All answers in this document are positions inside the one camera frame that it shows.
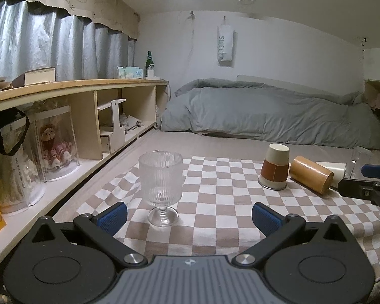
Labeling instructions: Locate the white hanging bag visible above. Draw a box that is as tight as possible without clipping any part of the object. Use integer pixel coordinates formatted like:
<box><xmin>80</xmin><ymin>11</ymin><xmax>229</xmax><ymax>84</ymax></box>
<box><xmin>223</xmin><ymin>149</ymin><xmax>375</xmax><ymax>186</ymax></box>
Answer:
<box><xmin>216</xmin><ymin>16</ymin><xmax>235</xmax><ymax>68</ymax></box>

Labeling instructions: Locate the wooden cylinder cup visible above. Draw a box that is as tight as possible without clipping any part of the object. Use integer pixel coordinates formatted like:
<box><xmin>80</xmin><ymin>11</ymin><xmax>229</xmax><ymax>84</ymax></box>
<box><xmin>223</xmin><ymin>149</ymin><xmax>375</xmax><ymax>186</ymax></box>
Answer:
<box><xmin>289</xmin><ymin>155</ymin><xmax>334</xmax><ymax>195</ymax></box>

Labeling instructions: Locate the green glass bottle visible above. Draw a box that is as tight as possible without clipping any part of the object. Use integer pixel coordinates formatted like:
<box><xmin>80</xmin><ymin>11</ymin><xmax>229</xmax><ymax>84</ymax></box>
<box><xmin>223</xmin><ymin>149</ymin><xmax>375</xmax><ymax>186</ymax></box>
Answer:
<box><xmin>145</xmin><ymin>51</ymin><xmax>155</xmax><ymax>77</ymax></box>

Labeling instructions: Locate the wooden shelf unit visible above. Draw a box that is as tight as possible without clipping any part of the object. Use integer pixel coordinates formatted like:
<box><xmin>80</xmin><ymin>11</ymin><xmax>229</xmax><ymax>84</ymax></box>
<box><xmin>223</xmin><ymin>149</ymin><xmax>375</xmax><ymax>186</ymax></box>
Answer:
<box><xmin>0</xmin><ymin>79</ymin><xmax>170</xmax><ymax>279</ymax></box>

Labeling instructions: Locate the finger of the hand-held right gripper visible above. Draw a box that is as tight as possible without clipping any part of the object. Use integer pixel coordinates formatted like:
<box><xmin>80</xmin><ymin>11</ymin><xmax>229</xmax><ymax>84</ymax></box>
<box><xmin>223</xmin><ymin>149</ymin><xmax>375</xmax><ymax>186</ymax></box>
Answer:
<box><xmin>337</xmin><ymin>178</ymin><xmax>380</xmax><ymax>218</ymax></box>
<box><xmin>362</xmin><ymin>164</ymin><xmax>380</xmax><ymax>180</ymax></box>

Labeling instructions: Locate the tissue box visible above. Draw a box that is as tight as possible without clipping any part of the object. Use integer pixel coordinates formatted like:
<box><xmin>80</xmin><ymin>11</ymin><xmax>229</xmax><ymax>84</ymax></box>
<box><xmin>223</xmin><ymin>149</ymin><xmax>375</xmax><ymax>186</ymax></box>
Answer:
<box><xmin>117</xmin><ymin>66</ymin><xmax>144</xmax><ymax>80</ymax></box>

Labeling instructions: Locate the clear glass cup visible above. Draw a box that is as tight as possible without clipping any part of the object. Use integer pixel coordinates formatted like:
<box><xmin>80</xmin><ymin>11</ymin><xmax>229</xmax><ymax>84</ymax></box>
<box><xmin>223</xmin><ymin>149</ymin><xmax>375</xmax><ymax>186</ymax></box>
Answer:
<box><xmin>345</xmin><ymin>146</ymin><xmax>372</xmax><ymax>181</ymax></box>

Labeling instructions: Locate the wooden side shelf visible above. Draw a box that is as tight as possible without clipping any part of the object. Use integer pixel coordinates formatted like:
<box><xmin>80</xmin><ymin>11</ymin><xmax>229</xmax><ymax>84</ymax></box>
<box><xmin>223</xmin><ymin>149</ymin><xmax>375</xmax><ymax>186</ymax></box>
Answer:
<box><xmin>364</xmin><ymin>79</ymin><xmax>380</xmax><ymax>110</ymax></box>

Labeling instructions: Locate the grey duvet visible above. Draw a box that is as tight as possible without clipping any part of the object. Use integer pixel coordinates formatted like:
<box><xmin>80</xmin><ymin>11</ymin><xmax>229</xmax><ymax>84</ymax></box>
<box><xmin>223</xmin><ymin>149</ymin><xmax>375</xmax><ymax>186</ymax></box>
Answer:
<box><xmin>155</xmin><ymin>79</ymin><xmax>380</xmax><ymax>151</ymax></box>

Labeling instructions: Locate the black strap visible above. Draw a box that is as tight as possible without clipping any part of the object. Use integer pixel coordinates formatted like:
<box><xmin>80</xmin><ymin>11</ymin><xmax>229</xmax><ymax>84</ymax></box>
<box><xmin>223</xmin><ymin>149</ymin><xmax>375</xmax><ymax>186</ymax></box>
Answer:
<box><xmin>0</xmin><ymin>107</ymin><xmax>30</xmax><ymax>156</ymax></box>

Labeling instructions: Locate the clear case with doll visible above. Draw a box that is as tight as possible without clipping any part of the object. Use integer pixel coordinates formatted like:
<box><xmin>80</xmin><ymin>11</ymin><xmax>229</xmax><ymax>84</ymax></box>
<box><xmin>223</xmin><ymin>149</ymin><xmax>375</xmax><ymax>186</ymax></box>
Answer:
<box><xmin>28</xmin><ymin>103</ymin><xmax>82</xmax><ymax>182</ymax></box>

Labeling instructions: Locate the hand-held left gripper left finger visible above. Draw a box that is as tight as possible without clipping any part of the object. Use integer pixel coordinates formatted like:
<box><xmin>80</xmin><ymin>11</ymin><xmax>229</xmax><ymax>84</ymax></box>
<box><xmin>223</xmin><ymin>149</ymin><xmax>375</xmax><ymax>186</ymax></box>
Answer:
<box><xmin>28</xmin><ymin>202</ymin><xmax>149</xmax><ymax>267</ymax></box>

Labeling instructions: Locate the brown and cream cup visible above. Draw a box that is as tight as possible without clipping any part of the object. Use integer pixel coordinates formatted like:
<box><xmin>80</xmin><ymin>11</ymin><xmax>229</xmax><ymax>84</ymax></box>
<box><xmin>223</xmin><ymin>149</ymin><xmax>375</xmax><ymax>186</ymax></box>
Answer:
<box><xmin>258</xmin><ymin>143</ymin><xmax>292</xmax><ymax>191</ymax></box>

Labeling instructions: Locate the ribbed clear glass goblet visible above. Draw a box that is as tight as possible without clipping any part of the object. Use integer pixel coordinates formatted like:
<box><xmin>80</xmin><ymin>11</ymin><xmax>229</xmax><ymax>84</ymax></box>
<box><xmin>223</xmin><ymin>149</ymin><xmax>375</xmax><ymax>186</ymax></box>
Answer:
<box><xmin>138</xmin><ymin>151</ymin><xmax>183</xmax><ymax>227</ymax></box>

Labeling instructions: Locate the small wooden rack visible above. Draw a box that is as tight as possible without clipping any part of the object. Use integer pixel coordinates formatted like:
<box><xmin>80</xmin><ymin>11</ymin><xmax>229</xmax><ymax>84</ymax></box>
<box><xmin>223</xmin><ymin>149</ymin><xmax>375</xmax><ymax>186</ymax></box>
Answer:
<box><xmin>97</xmin><ymin>99</ymin><xmax>127</xmax><ymax>153</ymax></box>

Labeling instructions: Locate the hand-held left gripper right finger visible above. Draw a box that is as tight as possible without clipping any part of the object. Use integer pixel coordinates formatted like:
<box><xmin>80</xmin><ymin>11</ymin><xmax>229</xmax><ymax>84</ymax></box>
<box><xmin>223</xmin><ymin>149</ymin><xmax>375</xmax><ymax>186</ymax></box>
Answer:
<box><xmin>234</xmin><ymin>202</ymin><xmax>351</xmax><ymax>265</ymax></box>

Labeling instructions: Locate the clear case with white flowers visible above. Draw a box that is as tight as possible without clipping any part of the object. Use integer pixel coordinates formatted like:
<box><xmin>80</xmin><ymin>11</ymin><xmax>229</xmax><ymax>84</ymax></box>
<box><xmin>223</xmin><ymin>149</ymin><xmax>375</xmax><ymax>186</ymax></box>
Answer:
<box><xmin>0</xmin><ymin>111</ymin><xmax>47</xmax><ymax>214</ymax></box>

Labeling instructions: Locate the grey cloth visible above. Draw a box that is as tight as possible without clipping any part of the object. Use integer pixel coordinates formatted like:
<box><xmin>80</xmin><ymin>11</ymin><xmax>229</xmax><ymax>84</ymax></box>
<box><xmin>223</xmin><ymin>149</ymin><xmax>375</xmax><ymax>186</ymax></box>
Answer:
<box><xmin>120</xmin><ymin>113</ymin><xmax>145</xmax><ymax>131</ymax></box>

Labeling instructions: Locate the grey curtain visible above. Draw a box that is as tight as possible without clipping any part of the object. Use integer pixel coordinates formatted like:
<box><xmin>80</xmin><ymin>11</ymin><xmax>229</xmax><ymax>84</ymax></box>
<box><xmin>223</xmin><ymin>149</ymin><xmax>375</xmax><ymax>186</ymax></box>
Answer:
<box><xmin>0</xmin><ymin>0</ymin><xmax>137</xmax><ymax>82</ymax></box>

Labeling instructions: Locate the small wooden drawer box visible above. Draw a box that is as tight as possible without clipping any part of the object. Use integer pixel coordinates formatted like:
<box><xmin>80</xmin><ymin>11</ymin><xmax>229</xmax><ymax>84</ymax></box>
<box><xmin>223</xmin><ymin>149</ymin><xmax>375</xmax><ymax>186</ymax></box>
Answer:
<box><xmin>100</xmin><ymin>126</ymin><xmax>126</xmax><ymax>154</ymax></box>

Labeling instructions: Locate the thick cream book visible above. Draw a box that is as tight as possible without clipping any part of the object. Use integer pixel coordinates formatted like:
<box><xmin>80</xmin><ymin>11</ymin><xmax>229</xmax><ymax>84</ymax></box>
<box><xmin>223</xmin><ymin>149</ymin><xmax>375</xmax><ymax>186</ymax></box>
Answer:
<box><xmin>11</xmin><ymin>67</ymin><xmax>56</xmax><ymax>88</ymax></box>

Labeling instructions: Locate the white paper cup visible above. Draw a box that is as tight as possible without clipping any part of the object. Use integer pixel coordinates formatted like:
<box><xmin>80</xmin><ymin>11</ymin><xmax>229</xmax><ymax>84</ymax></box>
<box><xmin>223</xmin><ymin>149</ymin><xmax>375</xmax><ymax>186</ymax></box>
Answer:
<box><xmin>315</xmin><ymin>161</ymin><xmax>347</xmax><ymax>188</ymax></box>

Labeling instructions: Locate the brown white checkered cloth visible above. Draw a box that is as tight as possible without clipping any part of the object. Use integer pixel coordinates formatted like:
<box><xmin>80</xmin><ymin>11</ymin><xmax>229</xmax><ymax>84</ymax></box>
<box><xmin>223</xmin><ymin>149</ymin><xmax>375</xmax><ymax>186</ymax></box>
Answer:
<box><xmin>76</xmin><ymin>156</ymin><xmax>380</xmax><ymax>289</ymax></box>

